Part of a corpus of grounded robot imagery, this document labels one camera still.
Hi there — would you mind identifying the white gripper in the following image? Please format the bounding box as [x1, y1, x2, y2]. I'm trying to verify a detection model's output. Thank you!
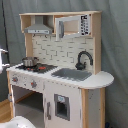
[0, 49, 8, 74]

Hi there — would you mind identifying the white dishwasher cabinet door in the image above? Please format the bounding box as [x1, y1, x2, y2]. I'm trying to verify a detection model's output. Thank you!
[44, 81, 82, 128]

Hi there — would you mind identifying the wooden toy kitchen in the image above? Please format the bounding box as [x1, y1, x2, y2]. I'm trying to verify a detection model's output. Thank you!
[7, 11, 114, 128]

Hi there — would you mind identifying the small metal pot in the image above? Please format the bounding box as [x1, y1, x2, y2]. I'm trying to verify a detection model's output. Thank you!
[22, 57, 39, 67]

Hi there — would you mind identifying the red left stove knob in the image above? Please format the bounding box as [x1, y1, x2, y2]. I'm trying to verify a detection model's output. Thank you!
[12, 77, 18, 82]

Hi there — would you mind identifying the grey range hood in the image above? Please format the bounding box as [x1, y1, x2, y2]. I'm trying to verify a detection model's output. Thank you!
[24, 15, 54, 35]

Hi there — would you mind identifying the black toy stovetop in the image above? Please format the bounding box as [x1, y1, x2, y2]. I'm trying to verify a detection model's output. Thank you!
[18, 63, 55, 73]

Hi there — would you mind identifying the white microwave door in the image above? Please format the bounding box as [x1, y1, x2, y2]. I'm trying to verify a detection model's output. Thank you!
[54, 14, 91, 42]

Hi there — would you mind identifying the grey toy sink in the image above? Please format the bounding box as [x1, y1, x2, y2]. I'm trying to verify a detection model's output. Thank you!
[52, 68, 92, 81]

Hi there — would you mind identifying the black toy faucet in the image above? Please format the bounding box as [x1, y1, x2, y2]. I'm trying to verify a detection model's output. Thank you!
[75, 51, 93, 70]

